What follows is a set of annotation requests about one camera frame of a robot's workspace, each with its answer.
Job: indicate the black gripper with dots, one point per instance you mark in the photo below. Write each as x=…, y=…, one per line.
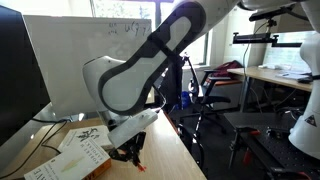
x=136, y=143

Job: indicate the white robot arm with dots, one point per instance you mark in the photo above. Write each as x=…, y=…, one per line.
x=133, y=83

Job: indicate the white book with black drawing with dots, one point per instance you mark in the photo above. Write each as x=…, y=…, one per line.
x=88, y=135

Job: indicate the white and orange book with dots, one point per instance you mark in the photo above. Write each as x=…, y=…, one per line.
x=73, y=163

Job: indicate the blue bottle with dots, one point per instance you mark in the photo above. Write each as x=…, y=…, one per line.
x=185, y=100

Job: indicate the black office chair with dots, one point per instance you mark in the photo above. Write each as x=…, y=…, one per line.
x=213, y=98
x=174, y=83

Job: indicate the white whiteboard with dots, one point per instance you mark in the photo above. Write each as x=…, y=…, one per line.
x=73, y=60

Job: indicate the red bag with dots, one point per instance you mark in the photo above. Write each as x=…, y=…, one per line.
x=228, y=69

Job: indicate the black computer monitor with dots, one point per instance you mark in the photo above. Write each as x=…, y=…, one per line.
x=20, y=76

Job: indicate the black perforated base table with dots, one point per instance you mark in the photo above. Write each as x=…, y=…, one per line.
x=286, y=146

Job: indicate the wooden desk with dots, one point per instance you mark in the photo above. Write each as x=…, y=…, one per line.
x=266, y=77

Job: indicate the white papers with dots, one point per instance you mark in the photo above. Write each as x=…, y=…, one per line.
x=291, y=75

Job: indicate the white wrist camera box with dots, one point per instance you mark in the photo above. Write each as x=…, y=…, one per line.
x=133, y=127

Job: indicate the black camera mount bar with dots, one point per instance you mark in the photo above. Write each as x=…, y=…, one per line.
x=256, y=38

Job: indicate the black camera on stand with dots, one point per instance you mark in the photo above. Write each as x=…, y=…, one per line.
x=270, y=14

